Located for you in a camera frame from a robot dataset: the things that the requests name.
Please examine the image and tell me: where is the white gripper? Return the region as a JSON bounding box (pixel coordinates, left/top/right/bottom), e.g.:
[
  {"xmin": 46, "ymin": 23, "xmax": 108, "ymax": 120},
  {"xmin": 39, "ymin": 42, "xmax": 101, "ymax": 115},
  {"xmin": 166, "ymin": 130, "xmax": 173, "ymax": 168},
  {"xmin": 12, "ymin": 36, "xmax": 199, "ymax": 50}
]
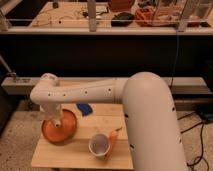
[{"xmin": 41, "ymin": 104, "xmax": 62, "ymax": 120}]

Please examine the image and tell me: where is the clear plastic bottle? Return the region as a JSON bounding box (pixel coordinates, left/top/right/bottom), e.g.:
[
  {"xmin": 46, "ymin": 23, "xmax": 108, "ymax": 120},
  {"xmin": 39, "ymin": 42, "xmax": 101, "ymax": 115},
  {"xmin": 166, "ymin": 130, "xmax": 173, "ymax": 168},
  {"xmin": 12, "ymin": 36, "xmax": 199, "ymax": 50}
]
[{"xmin": 52, "ymin": 117, "xmax": 62, "ymax": 128}]

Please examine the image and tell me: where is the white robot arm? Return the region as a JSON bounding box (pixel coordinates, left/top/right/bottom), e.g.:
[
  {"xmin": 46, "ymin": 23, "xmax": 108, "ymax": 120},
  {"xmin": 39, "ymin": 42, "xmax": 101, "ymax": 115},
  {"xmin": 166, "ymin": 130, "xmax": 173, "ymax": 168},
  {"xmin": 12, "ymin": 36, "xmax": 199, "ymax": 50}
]
[{"xmin": 30, "ymin": 72, "xmax": 188, "ymax": 171}]

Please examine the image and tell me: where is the orange ceramic bowl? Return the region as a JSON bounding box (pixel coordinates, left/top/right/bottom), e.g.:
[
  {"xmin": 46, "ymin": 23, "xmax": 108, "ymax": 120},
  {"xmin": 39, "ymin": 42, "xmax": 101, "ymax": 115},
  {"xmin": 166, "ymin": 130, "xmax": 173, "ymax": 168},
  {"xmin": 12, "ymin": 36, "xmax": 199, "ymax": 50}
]
[{"xmin": 41, "ymin": 109, "xmax": 77, "ymax": 143}]

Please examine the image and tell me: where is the blue sponge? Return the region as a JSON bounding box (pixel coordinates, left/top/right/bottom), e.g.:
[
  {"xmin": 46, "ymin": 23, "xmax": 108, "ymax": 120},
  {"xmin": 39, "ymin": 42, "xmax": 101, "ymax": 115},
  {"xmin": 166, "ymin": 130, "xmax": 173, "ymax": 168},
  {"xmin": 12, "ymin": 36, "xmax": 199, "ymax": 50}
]
[{"xmin": 77, "ymin": 103, "xmax": 93, "ymax": 116}]

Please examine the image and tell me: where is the small wooden table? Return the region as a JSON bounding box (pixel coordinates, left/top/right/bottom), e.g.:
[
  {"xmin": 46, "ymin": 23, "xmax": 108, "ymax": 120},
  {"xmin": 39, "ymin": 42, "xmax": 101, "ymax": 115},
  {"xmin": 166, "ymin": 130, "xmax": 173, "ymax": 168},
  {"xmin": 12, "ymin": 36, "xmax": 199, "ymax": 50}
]
[{"xmin": 31, "ymin": 104, "xmax": 133, "ymax": 171}]

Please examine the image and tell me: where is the white cup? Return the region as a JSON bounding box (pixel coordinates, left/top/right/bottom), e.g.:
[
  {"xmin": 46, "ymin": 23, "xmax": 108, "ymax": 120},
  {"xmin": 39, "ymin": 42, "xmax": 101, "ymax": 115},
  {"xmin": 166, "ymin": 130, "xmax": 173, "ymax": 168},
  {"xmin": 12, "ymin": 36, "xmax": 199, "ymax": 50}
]
[{"xmin": 88, "ymin": 134, "xmax": 110, "ymax": 158}]

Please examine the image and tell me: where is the orange carrot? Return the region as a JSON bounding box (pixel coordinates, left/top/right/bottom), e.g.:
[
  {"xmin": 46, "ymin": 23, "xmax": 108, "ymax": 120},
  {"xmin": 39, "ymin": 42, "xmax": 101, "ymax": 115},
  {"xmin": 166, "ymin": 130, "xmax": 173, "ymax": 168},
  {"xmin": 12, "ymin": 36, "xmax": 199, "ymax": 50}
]
[{"xmin": 105, "ymin": 128, "xmax": 121, "ymax": 159}]

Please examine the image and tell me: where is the wooden board on shelf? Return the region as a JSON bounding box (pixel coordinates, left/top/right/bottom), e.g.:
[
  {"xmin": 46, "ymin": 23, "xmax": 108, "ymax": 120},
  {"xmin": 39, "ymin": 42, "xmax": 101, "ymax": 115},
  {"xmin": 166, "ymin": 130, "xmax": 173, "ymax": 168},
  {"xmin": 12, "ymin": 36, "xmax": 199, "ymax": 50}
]
[{"xmin": 30, "ymin": 2, "xmax": 114, "ymax": 28}]

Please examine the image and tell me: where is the black dish on shelf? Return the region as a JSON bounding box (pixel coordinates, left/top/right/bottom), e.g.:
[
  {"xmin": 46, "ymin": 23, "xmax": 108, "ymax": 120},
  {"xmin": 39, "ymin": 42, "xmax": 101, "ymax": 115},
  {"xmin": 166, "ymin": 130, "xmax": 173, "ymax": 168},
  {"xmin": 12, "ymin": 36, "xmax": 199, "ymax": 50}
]
[{"xmin": 111, "ymin": 12, "xmax": 134, "ymax": 27}]

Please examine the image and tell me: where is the orange crate on shelf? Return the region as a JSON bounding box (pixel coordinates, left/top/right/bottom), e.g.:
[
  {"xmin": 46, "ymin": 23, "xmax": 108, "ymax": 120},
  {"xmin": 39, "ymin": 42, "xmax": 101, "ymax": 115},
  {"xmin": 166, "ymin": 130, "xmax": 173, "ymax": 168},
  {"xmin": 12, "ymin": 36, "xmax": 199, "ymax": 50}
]
[{"xmin": 135, "ymin": 8, "xmax": 154, "ymax": 27}]

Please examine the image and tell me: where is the blue hanging cable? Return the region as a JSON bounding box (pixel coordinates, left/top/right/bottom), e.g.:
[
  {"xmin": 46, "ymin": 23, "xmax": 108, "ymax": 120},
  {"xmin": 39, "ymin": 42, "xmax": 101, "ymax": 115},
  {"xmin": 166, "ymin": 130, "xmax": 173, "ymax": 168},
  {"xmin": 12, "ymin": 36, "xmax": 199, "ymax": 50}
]
[{"xmin": 169, "ymin": 32, "xmax": 181, "ymax": 88}]

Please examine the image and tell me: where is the black floor cable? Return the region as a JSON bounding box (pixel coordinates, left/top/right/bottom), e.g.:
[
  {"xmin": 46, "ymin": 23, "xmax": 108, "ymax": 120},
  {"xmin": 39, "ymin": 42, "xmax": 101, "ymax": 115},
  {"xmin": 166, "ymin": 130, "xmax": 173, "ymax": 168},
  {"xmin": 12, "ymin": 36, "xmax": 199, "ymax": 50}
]
[{"xmin": 178, "ymin": 111, "xmax": 213, "ymax": 171}]

